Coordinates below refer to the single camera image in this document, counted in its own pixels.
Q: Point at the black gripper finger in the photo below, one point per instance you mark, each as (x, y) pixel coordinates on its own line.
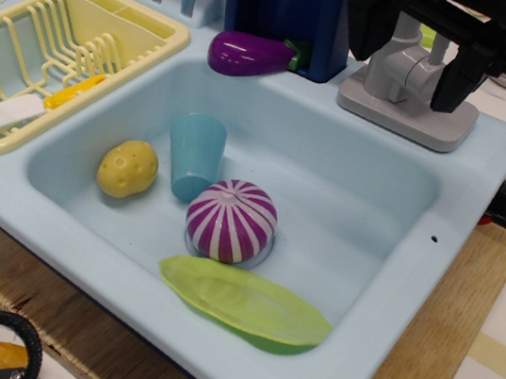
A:
(371, 26)
(461, 76)

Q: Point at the grey toy faucet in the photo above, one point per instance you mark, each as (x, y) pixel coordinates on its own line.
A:
(395, 89)

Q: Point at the dark blue plastic tower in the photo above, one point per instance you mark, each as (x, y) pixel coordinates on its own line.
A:
(321, 22)

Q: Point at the purple toy eggplant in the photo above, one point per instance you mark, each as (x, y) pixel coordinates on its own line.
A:
(236, 53)

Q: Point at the blue plastic cup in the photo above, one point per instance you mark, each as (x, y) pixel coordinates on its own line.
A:
(197, 150)

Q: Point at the purple white striped toy onion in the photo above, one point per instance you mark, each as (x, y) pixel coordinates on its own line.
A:
(232, 221)

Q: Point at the light blue toy sink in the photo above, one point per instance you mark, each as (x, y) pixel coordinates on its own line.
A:
(368, 222)

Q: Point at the yellow toy potato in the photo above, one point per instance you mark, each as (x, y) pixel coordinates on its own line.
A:
(127, 169)

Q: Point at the green plastic plate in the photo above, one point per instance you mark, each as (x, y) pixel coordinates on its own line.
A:
(264, 313)

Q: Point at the yellow dish drying rack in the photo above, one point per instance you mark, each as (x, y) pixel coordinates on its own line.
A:
(49, 46)

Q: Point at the wooden base board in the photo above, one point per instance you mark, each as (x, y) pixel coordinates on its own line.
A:
(460, 332)

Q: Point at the yellow handled toy knife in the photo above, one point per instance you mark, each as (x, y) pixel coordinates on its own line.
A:
(31, 106)

